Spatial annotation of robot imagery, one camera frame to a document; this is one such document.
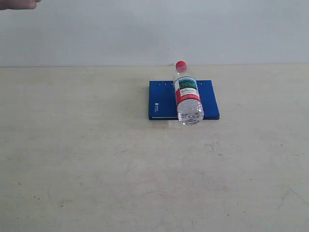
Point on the clear water bottle red cap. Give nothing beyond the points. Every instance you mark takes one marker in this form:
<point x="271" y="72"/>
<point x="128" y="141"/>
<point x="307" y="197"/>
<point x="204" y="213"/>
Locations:
<point x="188" y="102"/>

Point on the blue ring binder notebook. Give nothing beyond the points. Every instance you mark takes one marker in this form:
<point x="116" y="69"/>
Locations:
<point x="162" y="103"/>

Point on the person's bare hand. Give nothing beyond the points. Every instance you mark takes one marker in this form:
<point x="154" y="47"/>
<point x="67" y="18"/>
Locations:
<point x="18" y="4"/>

